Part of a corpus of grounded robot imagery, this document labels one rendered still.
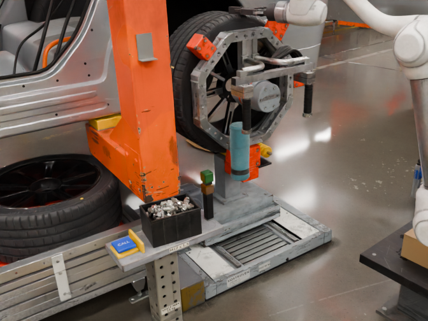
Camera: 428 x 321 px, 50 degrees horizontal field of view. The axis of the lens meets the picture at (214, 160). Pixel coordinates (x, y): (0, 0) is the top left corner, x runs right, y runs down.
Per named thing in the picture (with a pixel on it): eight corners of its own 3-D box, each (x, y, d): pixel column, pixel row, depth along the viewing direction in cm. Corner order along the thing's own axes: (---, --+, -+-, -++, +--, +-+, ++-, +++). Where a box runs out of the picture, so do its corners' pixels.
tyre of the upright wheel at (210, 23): (216, -20, 216) (126, 84, 208) (246, -19, 198) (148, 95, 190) (281, 73, 257) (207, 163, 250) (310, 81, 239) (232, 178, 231)
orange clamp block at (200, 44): (207, 46, 197) (194, 32, 192) (218, 48, 191) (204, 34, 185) (199, 58, 197) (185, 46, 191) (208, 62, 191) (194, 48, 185)
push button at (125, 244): (128, 241, 171) (128, 235, 170) (137, 249, 166) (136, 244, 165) (111, 247, 168) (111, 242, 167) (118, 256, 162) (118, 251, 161)
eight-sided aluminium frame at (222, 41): (283, 130, 238) (286, 21, 215) (292, 133, 233) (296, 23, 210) (194, 155, 211) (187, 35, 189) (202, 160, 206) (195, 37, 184)
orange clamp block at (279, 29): (270, 39, 215) (279, 21, 214) (281, 41, 209) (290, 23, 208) (260, 32, 210) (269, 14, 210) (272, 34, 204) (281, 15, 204)
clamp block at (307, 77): (300, 78, 206) (301, 67, 204) (315, 82, 199) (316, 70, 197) (292, 80, 203) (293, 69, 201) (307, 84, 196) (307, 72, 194)
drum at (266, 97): (253, 100, 220) (253, 71, 214) (281, 110, 203) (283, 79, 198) (228, 106, 213) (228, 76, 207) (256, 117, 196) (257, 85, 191)
